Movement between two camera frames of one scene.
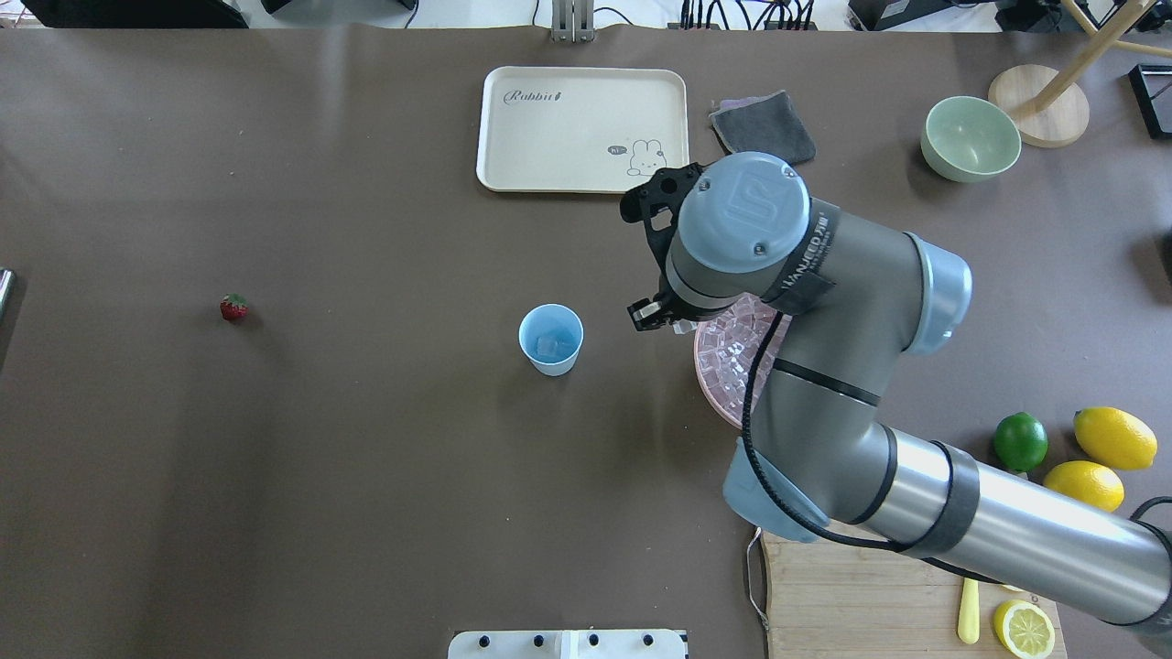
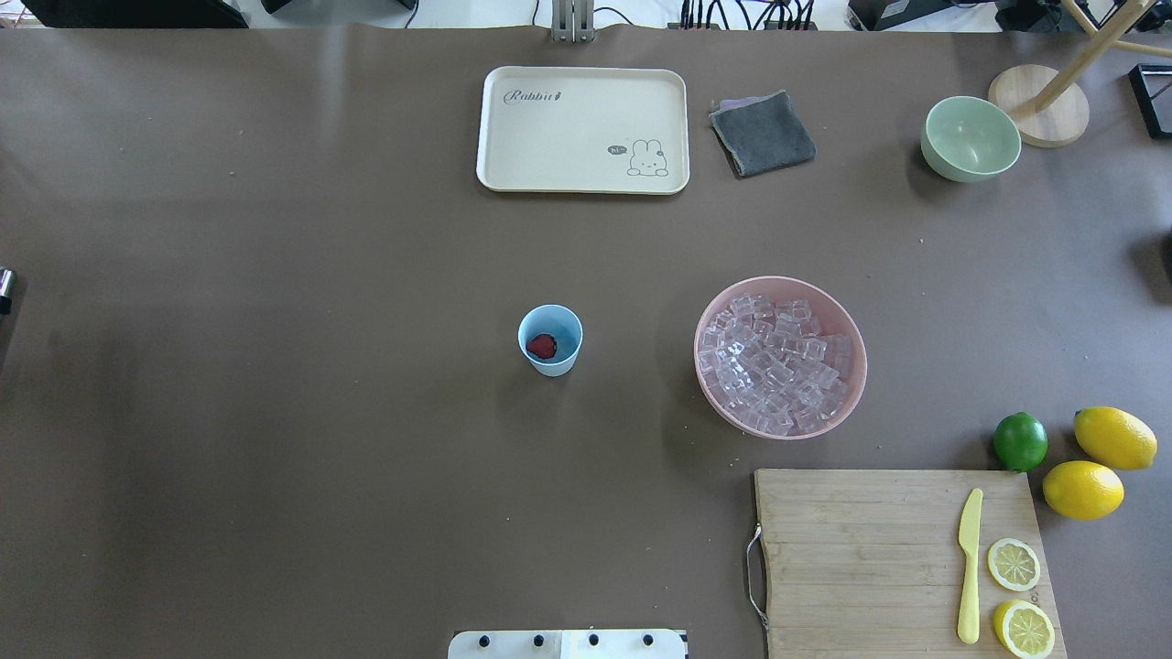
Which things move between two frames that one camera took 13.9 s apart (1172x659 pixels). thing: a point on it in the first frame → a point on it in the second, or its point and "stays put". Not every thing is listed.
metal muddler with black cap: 7,283 stays put
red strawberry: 233,307 → 543,345
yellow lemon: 1115,437 stays put
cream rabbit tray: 580,129 stays put
